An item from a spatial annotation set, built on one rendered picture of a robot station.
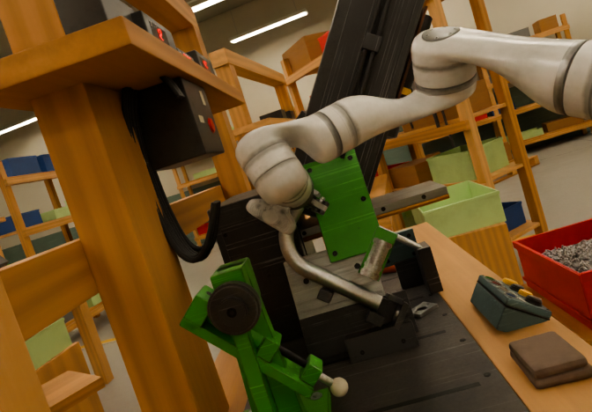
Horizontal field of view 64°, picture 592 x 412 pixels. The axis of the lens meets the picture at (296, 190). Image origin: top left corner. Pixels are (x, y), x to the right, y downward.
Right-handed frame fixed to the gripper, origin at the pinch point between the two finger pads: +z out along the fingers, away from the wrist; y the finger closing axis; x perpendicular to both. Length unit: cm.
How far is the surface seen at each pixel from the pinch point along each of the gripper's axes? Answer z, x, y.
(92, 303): 467, 212, 249
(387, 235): 2.6, -2.1, -18.3
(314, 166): 2.8, -7.2, 1.4
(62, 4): -33, -6, 39
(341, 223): 2.9, 0.2, -9.2
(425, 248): 18.2, -4.9, -27.2
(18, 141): 911, 159, 841
